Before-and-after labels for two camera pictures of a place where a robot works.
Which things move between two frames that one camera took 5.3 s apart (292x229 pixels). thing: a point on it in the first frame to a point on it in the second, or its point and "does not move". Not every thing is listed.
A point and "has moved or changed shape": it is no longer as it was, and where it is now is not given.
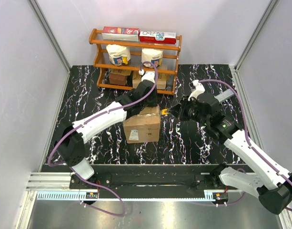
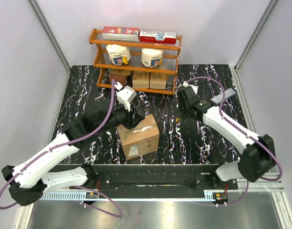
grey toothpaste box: (225, 95) does not move
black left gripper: (153, 104) to (133, 117)
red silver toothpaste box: (120, 33) does not move
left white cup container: (119, 55) does not move
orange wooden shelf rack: (126, 64) does not move
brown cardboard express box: (144, 127) has moved or changed shape
